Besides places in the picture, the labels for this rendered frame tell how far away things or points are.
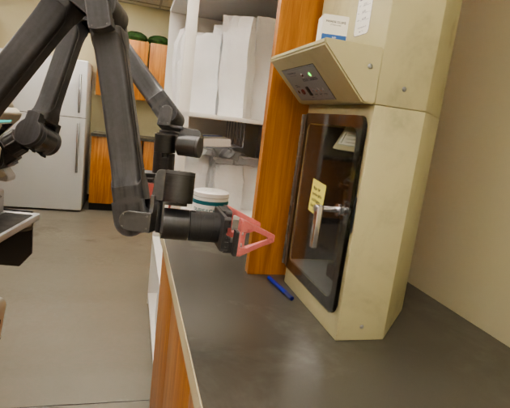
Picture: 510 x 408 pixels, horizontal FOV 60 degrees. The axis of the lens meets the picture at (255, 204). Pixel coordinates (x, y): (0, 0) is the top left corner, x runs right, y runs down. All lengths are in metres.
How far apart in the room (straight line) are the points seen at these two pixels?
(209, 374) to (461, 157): 0.88
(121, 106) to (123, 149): 0.08
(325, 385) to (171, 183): 0.43
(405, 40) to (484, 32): 0.49
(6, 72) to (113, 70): 0.19
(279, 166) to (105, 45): 0.54
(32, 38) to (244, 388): 0.70
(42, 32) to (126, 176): 0.30
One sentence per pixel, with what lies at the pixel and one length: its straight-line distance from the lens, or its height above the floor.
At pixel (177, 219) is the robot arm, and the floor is 1.17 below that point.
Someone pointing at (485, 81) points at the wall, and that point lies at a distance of 1.30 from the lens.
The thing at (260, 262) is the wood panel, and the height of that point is 0.97.
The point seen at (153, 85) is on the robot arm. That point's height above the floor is 1.42.
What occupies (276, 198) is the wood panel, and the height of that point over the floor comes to 1.16.
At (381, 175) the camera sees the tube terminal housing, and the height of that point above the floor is 1.28.
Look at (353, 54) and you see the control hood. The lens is 0.83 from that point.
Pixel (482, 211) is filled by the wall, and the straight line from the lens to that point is 1.23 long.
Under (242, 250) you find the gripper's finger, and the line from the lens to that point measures 0.78.
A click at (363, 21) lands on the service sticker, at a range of 0.95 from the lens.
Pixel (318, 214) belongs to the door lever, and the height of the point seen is 1.19.
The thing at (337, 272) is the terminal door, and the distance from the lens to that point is 0.90.
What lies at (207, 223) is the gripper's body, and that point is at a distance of 0.80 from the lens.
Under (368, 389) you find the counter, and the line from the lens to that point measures 0.82.
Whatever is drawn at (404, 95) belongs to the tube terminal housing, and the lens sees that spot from 0.88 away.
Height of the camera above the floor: 1.35
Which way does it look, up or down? 11 degrees down
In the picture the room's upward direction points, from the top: 7 degrees clockwise
